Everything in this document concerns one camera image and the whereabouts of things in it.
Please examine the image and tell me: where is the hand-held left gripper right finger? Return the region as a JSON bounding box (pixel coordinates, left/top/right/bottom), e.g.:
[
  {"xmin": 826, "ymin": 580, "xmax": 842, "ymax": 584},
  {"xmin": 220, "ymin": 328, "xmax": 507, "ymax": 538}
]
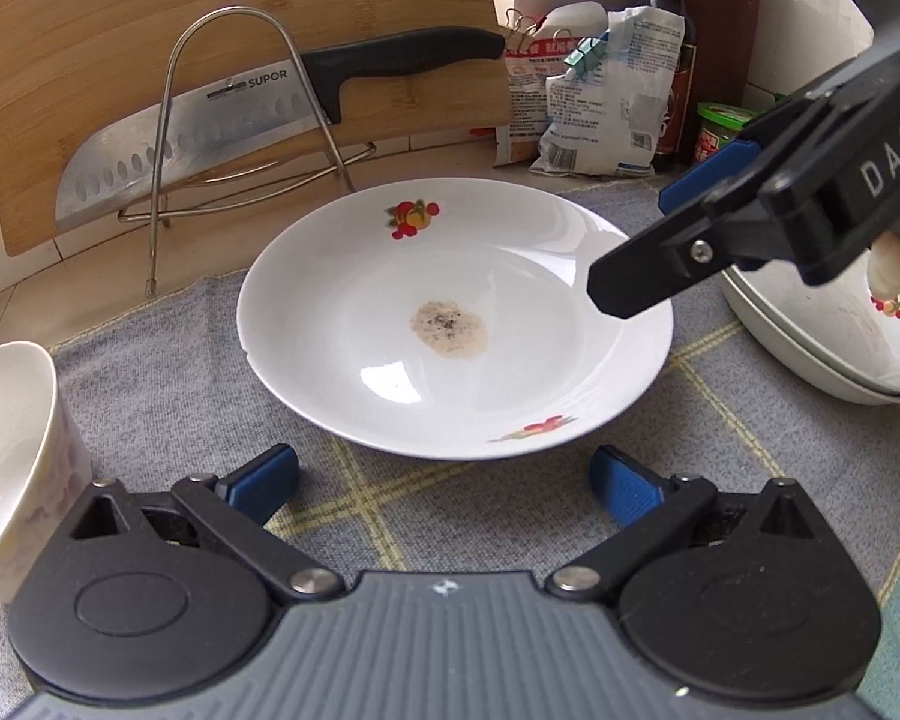
[{"xmin": 546, "ymin": 445, "xmax": 818, "ymax": 605}]

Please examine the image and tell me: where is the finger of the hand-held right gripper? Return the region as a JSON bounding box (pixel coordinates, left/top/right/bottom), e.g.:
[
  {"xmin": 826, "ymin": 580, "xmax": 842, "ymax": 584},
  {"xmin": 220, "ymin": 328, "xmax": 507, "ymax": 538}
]
[
  {"xmin": 587, "ymin": 178, "xmax": 803, "ymax": 318},
  {"xmin": 658, "ymin": 36, "xmax": 900, "ymax": 212}
]

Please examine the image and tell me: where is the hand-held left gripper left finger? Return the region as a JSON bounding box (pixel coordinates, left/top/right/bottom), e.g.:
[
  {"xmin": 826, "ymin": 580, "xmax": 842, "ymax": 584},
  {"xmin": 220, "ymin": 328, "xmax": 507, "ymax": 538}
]
[{"xmin": 71, "ymin": 444, "xmax": 344, "ymax": 605}]

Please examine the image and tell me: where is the white pink-flower bowl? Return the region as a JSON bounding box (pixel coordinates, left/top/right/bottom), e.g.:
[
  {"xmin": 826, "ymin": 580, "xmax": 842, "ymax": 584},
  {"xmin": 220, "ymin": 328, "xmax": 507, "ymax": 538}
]
[{"xmin": 0, "ymin": 343, "xmax": 95, "ymax": 605}]

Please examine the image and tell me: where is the person's right hand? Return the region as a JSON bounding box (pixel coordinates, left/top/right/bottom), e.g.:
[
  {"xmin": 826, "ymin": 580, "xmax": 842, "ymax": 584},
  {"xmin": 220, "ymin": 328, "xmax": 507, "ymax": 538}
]
[{"xmin": 868, "ymin": 235, "xmax": 900, "ymax": 298}]

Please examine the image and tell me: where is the green-lid sauce jar red label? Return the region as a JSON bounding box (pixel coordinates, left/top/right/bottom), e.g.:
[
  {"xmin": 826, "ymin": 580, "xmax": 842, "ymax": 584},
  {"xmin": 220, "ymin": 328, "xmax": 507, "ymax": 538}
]
[{"xmin": 696, "ymin": 101, "xmax": 757, "ymax": 167}]

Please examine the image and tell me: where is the white blue printed bag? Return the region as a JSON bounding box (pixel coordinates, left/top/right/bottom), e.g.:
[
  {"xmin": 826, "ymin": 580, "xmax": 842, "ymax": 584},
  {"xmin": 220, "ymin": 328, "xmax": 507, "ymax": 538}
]
[{"xmin": 536, "ymin": 6, "xmax": 683, "ymax": 179}]

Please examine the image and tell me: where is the grey green checked dish mat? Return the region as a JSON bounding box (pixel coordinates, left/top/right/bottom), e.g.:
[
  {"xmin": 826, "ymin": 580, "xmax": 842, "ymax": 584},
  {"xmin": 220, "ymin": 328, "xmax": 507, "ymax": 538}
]
[{"xmin": 0, "ymin": 178, "xmax": 900, "ymax": 698}]

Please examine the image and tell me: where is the dark brown knife block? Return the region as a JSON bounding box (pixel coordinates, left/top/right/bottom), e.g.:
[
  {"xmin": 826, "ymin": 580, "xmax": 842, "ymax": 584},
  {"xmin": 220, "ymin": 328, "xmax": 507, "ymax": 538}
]
[{"xmin": 675, "ymin": 0, "xmax": 766, "ymax": 117}]

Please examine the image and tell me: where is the green binder clip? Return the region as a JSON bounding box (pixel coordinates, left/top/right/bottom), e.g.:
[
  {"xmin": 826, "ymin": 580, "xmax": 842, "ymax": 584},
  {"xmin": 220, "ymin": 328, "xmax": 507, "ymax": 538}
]
[{"xmin": 568, "ymin": 34, "xmax": 608, "ymax": 77}]

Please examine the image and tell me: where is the white red printed bag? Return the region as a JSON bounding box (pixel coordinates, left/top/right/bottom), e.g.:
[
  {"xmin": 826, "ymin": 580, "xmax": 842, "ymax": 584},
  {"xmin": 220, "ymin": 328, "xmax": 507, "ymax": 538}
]
[{"xmin": 493, "ymin": 37, "xmax": 571, "ymax": 167}]

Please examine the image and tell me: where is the white plastic pouch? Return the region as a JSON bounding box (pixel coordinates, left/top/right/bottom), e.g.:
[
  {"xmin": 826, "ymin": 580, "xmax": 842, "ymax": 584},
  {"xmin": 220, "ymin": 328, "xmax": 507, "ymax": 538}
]
[{"xmin": 544, "ymin": 2, "xmax": 608, "ymax": 35}]

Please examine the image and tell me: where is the bamboo cutting board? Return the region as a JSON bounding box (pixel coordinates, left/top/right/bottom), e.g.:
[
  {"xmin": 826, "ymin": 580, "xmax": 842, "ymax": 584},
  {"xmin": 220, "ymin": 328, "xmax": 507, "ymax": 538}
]
[{"xmin": 0, "ymin": 0, "xmax": 512, "ymax": 257}]

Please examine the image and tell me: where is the steel wire rack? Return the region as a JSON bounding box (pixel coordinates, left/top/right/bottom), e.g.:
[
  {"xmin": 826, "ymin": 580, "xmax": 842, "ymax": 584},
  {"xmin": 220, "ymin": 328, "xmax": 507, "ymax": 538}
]
[{"xmin": 118, "ymin": 6, "xmax": 376, "ymax": 297}]

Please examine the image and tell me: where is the dimpled steel knife black handle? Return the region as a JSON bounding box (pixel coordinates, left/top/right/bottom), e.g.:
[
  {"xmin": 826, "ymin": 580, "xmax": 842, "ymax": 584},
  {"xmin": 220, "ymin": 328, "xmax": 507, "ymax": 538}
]
[{"xmin": 54, "ymin": 26, "xmax": 507, "ymax": 233}]

